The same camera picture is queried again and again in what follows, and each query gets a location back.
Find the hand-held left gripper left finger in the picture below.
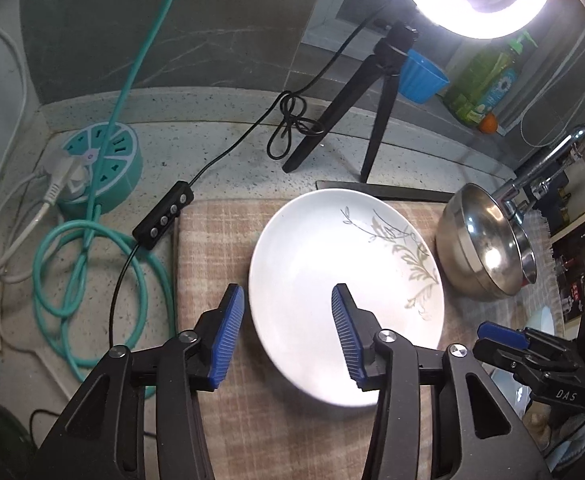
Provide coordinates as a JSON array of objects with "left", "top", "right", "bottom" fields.
[{"left": 25, "top": 284, "right": 246, "bottom": 480}]

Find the black flat board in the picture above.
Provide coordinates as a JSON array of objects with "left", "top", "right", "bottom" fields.
[{"left": 315, "top": 180, "right": 466, "bottom": 205}]

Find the large stainless steel bowl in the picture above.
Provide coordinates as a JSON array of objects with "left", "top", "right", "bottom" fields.
[{"left": 437, "top": 183, "right": 529, "bottom": 302}]

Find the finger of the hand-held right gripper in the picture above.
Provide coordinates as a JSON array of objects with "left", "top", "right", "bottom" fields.
[
  {"left": 477, "top": 322, "right": 528, "bottom": 350},
  {"left": 473, "top": 339, "right": 541, "bottom": 377}
]

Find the round teal power strip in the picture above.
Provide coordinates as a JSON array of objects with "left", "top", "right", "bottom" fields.
[{"left": 47, "top": 122, "right": 144, "bottom": 218}]

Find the black mini tripod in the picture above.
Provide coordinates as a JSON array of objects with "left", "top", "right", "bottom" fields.
[{"left": 282, "top": 21, "right": 419, "bottom": 184}]

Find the chrome faucet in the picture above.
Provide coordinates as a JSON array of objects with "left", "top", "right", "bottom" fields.
[{"left": 493, "top": 125, "right": 585, "bottom": 221}]

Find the black inline switch controller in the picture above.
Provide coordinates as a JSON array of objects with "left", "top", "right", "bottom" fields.
[{"left": 132, "top": 181, "right": 194, "bottom": 247}]

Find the black ring light cable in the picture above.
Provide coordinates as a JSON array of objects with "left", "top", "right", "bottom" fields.
[{"left": 110, "top": 0, "right": 408, "bottom": 348}]

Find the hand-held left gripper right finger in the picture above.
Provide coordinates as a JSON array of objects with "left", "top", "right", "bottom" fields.
[{"left": 331, "top": 284, "right": 553, "bottom": 480}]

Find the green dish soap bottle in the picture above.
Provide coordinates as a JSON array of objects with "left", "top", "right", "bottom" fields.
[{"left": 443, "top": 30, "right": 536, "bottom": 128}]

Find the beige plaid cloth mat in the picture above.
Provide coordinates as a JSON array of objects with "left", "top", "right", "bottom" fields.
[{"left": 172, "top": 199, "right": 564, "bottom": 480}]

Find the blue ribbed cup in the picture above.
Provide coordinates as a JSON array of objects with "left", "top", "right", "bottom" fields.
[{"left": 397, "top": 50, "right": 451, "bottom": 106}]

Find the white leaf print plate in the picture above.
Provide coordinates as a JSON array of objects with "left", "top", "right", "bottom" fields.
[{"left": 249, "top": 188, "right": 446, "bottom": 407}]

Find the person's right forearm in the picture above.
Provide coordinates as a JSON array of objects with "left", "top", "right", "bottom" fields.
[{"left": 525, "top": 402, "right": 585, "bottom": 471}]

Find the teal power cable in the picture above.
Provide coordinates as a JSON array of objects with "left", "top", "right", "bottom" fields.
[{"left": 32, "top": 0, "right": 193, "bottom": 402}]

